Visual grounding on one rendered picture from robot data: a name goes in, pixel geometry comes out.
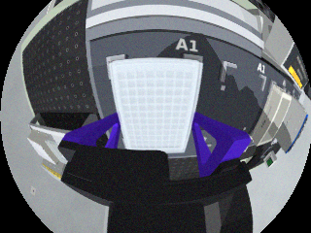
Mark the white ready panel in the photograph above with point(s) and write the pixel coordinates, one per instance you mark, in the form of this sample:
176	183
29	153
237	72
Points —
270	157

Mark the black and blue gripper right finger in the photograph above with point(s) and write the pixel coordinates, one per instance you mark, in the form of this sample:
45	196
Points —
231	142

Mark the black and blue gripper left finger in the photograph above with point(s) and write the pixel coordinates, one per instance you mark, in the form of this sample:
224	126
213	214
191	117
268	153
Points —
88	134

